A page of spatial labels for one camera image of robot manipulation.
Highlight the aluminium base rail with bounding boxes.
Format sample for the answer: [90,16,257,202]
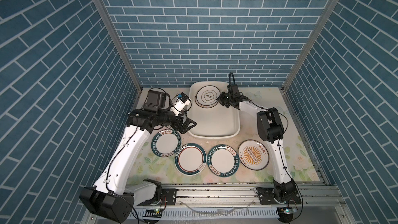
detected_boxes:
[88,184,346,209]

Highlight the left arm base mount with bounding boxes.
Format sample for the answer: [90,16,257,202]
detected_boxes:
[138,188,177,206]

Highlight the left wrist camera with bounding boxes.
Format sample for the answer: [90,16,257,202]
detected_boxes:
[170,92,192,116]

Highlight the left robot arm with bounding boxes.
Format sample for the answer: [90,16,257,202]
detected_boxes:
[79,88,197,224]

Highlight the green red rim plate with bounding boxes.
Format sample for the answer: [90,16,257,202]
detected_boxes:
[175,143,207,176]

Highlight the white plastic bin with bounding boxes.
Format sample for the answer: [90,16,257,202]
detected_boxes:
[188,82,240,139]

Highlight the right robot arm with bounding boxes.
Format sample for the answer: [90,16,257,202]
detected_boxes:
[217,83,299,203]

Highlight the orange sunburst plate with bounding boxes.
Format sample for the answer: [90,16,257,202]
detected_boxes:
[238,140,269,171]

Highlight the green rim plate left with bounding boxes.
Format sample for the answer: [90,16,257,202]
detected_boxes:
[151,129,181,158]

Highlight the green lettered rim plate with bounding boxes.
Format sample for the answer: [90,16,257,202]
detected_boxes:
[207,144,240,177]

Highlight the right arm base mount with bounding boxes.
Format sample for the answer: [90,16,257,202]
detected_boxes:
[255,187,302,205]

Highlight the white plate green flower outline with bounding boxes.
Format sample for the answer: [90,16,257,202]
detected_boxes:
[195,86,220,108]

